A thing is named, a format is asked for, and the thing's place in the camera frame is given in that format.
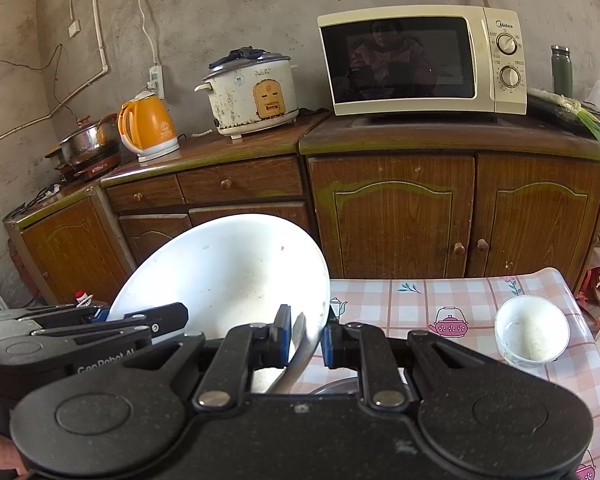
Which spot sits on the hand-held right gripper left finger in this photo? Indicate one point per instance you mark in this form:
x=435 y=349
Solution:
x=281 y=335

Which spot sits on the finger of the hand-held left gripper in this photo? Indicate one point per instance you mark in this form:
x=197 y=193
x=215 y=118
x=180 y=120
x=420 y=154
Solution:
x=165 y=317
x=100 y=315

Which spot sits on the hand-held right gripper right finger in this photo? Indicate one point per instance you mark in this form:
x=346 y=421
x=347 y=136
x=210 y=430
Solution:
x=328 y=347

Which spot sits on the small steel bowl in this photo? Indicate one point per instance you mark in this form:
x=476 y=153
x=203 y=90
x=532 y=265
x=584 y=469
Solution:
x=337 y=385

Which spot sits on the white ceramic bowl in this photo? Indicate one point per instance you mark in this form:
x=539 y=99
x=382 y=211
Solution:
x=220 y=270

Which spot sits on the blue patterned white bowl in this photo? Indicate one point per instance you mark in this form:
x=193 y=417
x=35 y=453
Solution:
x=530 y=330

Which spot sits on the person's left hand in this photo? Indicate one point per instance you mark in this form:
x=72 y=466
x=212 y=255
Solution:
x=0 y=452

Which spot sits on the oil bottle with red cap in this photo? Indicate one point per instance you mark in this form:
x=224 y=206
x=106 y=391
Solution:
x=82 y=299

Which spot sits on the wooden corner cabinet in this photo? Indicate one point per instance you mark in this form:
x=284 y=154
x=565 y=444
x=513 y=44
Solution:
x=65 y=250

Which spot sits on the red induction cooker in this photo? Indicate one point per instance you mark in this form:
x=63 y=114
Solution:
x=97 y=167

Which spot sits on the wooden two-door cabinet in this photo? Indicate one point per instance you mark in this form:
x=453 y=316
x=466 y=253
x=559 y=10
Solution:
x=395 y=210

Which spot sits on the wooden drawer cabinet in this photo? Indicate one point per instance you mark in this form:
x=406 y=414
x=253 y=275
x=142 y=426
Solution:
x=240 y=182

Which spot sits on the pink checked tablecloth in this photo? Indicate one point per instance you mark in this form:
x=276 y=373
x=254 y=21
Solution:
x=480 y=290

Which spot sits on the small steel pot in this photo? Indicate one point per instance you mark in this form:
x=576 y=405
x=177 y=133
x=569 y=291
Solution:
x=55 y=156

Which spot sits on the steel cooking pot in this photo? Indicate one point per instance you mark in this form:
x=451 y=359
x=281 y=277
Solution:
x=85 y=145

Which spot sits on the orange electric kettle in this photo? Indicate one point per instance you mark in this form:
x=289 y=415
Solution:
x=150 y=127

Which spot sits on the white rice cooker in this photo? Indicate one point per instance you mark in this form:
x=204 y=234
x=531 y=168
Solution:
x=245 y=100

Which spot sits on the white power strip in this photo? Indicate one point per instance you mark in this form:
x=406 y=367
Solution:
x=156 y=82

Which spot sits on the red bag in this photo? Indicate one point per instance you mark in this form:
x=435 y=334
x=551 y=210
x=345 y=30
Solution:
x=592 y=285

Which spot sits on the cream microwave oven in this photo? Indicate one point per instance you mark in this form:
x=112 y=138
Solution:
x=400 y=60

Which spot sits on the black cooktop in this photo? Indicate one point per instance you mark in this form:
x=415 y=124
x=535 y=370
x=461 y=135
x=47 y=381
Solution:
x=555 y=110

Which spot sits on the green thermos flask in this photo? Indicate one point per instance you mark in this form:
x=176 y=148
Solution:
x=562 y=72

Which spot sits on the white wall switch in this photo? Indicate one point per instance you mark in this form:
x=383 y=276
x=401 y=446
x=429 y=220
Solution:
x=74 y=28

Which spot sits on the white wall pipe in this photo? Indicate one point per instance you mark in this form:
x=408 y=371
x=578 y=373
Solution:
x=99 y=15

